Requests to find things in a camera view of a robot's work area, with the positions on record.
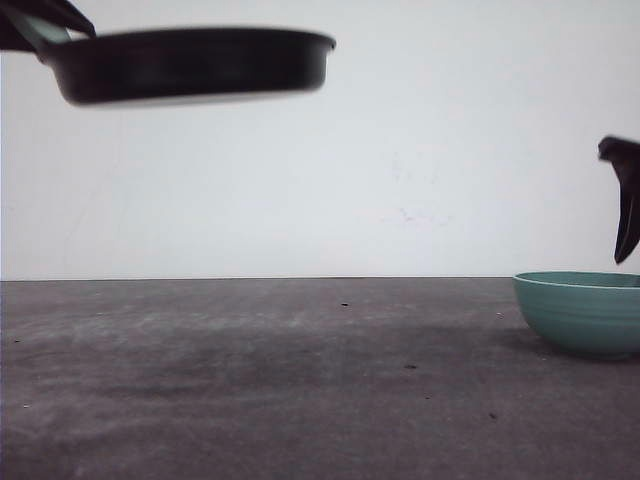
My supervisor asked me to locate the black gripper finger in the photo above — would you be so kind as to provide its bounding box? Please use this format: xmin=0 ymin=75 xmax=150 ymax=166
xmin=35 ymin=0 xmax=96 ymax=37
xmin=1 ymin=12 xmax=41 ymax=52

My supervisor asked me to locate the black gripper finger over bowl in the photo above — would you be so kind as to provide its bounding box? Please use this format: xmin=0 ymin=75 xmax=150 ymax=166
xmin=598 ymin=135 xmax=639 ymax=264

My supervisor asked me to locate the black pan with green handle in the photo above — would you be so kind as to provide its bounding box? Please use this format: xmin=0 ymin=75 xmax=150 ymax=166
xmin=1 ymin=3 xmax=336 ymax=106

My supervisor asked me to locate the teal ribbed bowl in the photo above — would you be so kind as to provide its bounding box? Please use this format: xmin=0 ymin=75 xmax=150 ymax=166
xmin=512 ymin=271 xmax=639 ymax=359

